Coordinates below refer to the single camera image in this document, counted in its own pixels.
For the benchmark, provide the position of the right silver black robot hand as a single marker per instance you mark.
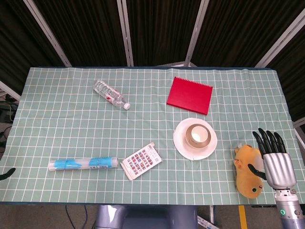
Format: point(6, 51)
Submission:
point(278, 169)

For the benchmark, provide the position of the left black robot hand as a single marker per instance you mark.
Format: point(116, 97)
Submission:
point(7, 173)

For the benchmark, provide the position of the white floral mug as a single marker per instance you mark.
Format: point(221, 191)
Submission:
point(199, 134)

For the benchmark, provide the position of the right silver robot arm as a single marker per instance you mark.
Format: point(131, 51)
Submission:
point(287, 210)

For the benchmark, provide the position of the yellow hamster plush toy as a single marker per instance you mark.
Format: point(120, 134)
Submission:
point(245, 181)

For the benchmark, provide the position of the cling film roll blue label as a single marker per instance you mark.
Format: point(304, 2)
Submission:
point(81, 164)

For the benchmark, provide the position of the green checked tablecloth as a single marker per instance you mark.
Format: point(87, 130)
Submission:
point(71, 133)

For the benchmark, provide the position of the beige bowl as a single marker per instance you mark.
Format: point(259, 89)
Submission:
point(199, 146)

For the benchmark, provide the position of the white labelled carton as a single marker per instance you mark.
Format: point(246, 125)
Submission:
point(206, 223)

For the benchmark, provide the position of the dark pleated screen panel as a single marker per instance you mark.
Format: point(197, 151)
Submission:
point(238, 28)
point(14, 35)
point(162, 28)
point(293, 71)
point(83, 28)

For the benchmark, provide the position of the white paper plate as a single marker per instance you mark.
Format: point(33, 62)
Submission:
point(181, 144)

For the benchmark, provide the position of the red spiral notebook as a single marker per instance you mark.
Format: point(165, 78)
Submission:
point(188, 95)

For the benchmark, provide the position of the clear plastic water bottle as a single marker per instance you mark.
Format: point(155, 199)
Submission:
point(109, 94)

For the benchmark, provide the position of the white picture card box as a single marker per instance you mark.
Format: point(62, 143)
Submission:
point(140, 162)

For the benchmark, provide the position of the grey blue robot torso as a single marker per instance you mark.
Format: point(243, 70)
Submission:
point(143, 217)

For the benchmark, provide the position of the white screen frame post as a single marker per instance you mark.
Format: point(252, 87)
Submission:
point(47, 33)
point(126, 35)
point(196, 35)
point(278, 40)
point(299, 124)
point(9, 90)

